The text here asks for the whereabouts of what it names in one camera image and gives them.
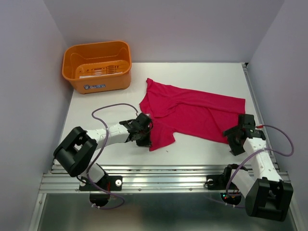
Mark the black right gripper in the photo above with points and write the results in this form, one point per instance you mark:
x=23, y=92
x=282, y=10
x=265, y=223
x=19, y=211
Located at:
x=236, y=149

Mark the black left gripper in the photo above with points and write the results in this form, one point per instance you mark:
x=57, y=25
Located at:
x=147, y=142

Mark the red t-shirt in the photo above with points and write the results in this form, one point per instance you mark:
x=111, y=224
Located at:
x=191, y=112

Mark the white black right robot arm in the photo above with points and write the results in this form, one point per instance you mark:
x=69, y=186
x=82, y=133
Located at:
x=266, y=194

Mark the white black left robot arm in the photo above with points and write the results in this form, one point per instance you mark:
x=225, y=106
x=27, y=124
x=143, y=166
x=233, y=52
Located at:
x=76, y=150

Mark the orange plastic basket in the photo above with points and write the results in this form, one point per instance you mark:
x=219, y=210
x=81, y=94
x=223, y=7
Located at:
x=97, y=67

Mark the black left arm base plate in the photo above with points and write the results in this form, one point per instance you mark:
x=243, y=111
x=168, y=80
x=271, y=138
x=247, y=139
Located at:
x=108, y=183

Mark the aluminium rail frame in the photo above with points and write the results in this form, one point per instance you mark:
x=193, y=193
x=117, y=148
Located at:
x=163, y=190

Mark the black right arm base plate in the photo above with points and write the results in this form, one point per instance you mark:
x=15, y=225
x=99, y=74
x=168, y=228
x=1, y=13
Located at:
x=216, y=182

